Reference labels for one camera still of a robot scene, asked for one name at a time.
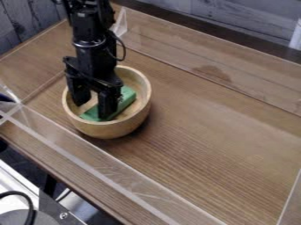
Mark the white post at right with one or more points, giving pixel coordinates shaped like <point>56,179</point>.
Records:
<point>296,37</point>

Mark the green rectangular block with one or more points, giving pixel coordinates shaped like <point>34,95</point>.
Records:
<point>129,96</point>

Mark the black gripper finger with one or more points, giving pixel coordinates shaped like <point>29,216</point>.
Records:
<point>80,90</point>
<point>109,98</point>

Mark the clear acrylic corner bracket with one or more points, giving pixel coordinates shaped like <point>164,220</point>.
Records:
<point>120,28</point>

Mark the grey metal bracket with screw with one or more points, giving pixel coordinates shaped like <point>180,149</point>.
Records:
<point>57,213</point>

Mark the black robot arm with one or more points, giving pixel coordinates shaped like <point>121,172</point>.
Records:
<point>92,19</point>

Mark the clear acrylic front wall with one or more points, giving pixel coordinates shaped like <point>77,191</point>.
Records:
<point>137,200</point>

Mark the light wooden bowl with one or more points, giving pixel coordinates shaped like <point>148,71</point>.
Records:
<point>129,119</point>

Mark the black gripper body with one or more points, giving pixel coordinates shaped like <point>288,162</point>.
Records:
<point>94,64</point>

